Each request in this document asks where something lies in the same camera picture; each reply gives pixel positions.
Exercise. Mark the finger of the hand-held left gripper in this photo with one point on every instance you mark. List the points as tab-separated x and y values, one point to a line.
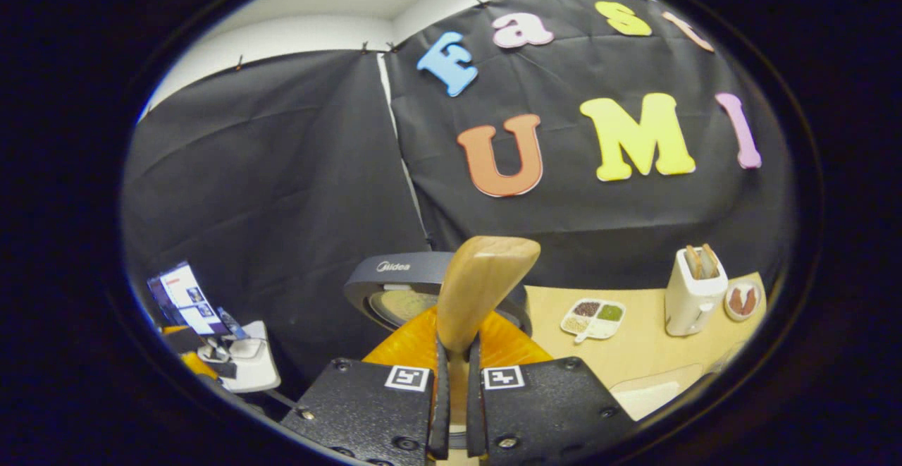
201	366
184	340

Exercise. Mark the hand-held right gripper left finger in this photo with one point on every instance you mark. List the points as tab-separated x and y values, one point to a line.
441	409

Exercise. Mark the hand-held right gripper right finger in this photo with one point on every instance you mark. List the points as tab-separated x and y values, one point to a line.
473	409

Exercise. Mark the wooden spoon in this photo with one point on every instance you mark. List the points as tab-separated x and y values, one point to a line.
479	283

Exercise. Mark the dark grey rice cooker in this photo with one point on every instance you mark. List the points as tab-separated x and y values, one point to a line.
402	268

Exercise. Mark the clear rice container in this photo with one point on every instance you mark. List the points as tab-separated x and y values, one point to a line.
655	399

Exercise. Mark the white box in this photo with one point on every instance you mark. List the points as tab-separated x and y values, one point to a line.
254	371

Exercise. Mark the white divided bean dish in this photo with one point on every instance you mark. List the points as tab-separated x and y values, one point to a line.
592	321

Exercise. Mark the black backdrop cloth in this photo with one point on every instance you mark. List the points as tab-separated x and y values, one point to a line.
282	170

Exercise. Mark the white toaster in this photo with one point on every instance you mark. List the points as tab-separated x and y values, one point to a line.
687	304

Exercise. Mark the toast slice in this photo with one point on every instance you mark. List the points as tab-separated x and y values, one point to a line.
694	263
709	260

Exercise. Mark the small plate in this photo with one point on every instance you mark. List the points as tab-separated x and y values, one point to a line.
733	315

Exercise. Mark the reddish brown food piece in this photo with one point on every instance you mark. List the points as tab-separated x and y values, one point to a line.
750	299
736	301

